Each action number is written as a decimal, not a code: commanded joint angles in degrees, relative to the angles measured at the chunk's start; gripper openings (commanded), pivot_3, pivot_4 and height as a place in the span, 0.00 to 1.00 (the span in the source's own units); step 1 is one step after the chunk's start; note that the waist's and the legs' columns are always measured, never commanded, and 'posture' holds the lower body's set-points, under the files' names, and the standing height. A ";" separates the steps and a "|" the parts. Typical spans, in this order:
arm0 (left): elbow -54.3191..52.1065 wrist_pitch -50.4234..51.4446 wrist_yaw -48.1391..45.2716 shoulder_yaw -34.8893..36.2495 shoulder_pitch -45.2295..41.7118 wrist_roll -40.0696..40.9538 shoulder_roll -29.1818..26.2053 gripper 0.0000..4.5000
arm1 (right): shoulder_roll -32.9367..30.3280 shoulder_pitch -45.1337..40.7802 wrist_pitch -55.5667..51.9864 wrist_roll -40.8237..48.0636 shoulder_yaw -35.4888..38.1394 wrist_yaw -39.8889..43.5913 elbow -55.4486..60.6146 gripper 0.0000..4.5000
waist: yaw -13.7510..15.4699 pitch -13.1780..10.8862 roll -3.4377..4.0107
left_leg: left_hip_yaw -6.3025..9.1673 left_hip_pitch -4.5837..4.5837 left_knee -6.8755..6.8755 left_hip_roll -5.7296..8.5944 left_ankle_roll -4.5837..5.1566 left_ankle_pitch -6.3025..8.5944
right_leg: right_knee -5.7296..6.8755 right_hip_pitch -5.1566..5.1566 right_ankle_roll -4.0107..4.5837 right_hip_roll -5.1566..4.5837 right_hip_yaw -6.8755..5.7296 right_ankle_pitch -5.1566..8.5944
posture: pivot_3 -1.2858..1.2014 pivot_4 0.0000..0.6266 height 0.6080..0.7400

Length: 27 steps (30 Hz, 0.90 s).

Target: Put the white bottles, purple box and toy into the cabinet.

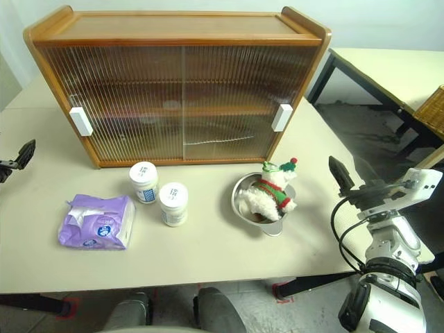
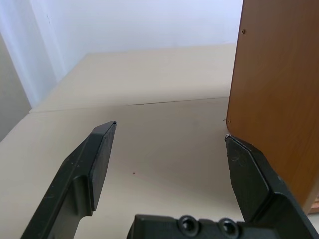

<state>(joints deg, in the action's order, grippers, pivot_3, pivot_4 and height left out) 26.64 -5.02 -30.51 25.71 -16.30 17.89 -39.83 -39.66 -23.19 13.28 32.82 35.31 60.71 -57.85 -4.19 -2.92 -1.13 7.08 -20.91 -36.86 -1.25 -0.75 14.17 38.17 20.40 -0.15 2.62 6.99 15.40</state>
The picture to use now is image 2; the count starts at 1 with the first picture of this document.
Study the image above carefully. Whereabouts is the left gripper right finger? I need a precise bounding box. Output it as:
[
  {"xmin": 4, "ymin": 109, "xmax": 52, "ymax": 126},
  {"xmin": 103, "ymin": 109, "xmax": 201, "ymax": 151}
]
[{"xmin": 225, "ymin": 134, "xmax": 314, "ymax": 239}]

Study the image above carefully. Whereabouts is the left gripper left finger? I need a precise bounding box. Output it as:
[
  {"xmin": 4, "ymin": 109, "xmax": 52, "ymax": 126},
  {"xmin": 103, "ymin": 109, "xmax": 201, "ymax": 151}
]
[{"xmin": 19, "ymin": 120, "xmax": 117, "ymax": 239}]

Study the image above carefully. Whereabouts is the wooden cabinet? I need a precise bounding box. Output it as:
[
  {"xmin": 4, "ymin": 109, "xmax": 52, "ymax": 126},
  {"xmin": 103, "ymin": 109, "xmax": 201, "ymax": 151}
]
[{"xmin": 225, "ymin": 0, "xmax": 319, "ymax": 215}]

